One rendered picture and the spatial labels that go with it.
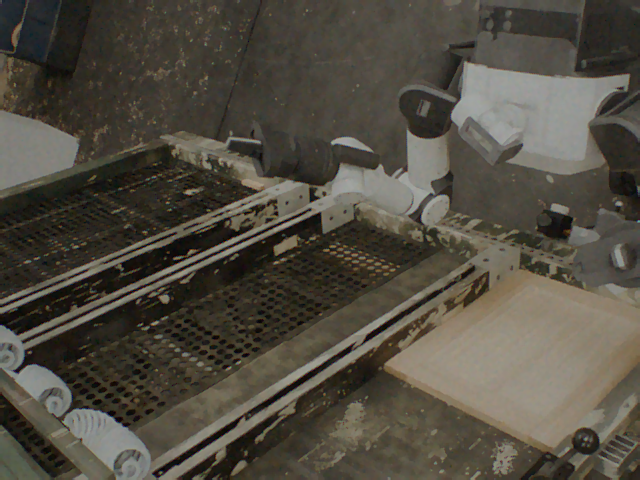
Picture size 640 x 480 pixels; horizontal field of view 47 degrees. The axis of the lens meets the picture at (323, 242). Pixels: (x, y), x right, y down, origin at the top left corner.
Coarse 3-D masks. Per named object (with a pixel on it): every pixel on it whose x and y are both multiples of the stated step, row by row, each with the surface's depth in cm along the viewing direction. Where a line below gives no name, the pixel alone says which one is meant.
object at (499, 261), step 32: (480, 256) 168; (512, 256) 168; (448, 288) 157; (480, 288) 162; (384, 320) 147; (416, 320) 147; (352, 352) 138; (384, 352) 142; (288, 384) 130; (320, 384) 130; (352, 384) 137; (96, 416) 101; (224, 416) 124; (256, 416) 123; (288, 416) 126; (192, 448) 117; (224, 448) 117; (256, 448) 123
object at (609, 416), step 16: (624, 384) 129; (608, 400) 125; (624, 400) 125; (592, 416) 122; (608, 416) 122; (624, 416) 122; (608, 432) 118; (624, 432) 123; (560, 448) 116; (576, 464) 113; (592, 464) 116
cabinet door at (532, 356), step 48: (528, 288) 165; (576, 288) 163; (432, 336) 150; (480, 336) 149; (528, 336) 148; (576, 336) 147; (624, 336) 146; (432, 384) 136; (480, 384) 135; (528, 384) 134; (576, 384) 133; (528, 432) 123
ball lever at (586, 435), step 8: (576, 432) 103; (584, 432) 102; (592, 432) 102; (576, 440) 102; (584, 440) 101; (592, 440) 101; (576, 448) 102; (584, 448) 101; (592, 448) 101; (568, 456) 105; (544, 464) 110; (552, 464) 109; (560, 464) 107; (544, 472) 109; (552, 472) 109
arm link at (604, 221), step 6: (600, 216) 103; (606, 216) 103; (612, 216) 102; (618, 216) 104; (600, 222) 103; (606, 222) 103; (612, 222) 102; (600, 228) 103; (606, 228) 103; (600, 234) 103; (612, 288) 106; (618, 288) 106; (624, 288) 106; (618, 294) 107
